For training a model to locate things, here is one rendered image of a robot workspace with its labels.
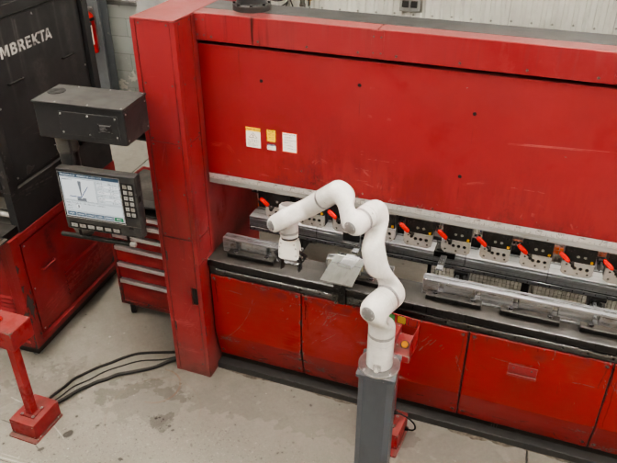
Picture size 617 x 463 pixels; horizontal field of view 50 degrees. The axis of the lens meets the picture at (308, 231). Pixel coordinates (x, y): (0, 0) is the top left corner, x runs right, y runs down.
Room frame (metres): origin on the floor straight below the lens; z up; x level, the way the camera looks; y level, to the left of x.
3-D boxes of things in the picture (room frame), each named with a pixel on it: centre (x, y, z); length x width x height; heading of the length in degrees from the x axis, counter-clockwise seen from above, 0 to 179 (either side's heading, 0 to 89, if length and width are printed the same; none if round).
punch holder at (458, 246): (2.97, -0.78, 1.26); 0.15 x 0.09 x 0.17; 70
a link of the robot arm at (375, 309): (2.25, -0.30, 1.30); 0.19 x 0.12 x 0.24; 141
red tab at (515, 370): (2.67, -1.15, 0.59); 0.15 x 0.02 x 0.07; 70
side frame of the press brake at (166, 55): (3.67, 0.61, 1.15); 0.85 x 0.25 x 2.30; 160
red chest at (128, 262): (4.02, 1.04, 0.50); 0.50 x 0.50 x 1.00; 70
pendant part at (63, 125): (3.18, 1.09, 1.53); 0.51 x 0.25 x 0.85; 75
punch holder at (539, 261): (2.83, -1.16, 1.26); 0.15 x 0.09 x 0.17; 70
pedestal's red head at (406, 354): (2.76, -0.47, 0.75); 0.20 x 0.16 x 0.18; 65
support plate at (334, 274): (3.03, -0.19, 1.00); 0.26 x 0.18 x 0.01; 160
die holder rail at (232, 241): (3.36, 0.27, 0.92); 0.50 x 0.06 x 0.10; 70
